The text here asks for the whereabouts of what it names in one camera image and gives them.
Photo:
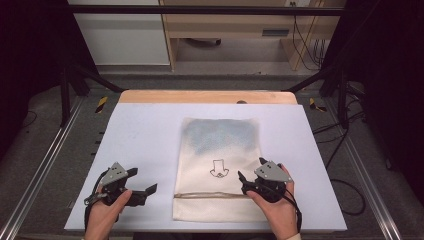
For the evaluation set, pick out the black metal stand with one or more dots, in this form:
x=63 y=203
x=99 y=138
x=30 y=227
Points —
x=65 y=93
x=342 y=96

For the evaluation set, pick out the wooden table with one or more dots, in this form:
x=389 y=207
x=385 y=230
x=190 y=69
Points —
x=200 y=96

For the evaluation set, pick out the cream cloth with brown stripe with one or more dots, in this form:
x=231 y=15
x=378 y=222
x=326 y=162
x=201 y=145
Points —
x=218 y=160

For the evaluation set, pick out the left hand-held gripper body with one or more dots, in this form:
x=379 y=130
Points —
x=115 y=173

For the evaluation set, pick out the white foam mat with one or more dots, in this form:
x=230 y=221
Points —
x=143 y=140

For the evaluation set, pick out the person's left hand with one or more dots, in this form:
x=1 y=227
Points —
x=105 y=213

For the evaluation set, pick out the grey desk label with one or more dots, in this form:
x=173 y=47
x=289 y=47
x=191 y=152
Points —
x=275 y=32

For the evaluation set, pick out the white cabinet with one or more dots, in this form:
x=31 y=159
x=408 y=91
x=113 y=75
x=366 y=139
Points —
x=123 y=36

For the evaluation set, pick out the black horizontal frame bar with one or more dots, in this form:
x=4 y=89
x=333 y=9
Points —
x=200 y=10

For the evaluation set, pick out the black curtain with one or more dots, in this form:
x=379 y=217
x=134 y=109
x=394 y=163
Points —
x=30 y=50
x=390 y=66

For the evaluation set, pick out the person's right hand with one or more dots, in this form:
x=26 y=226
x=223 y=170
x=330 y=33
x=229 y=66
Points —
x=280 y=211

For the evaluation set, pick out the yellow black tape strip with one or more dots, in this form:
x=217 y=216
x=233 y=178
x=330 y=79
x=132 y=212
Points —
x=101 y=104
x=314 y=104

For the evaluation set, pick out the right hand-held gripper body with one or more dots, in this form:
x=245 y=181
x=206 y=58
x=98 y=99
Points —
x=268 y=181

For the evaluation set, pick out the aluminium floor rail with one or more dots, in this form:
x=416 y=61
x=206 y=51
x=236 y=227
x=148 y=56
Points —
x=40 y=166
x=366 y=180

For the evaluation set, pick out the light wooden desk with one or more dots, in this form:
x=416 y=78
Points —
x=226 y=25

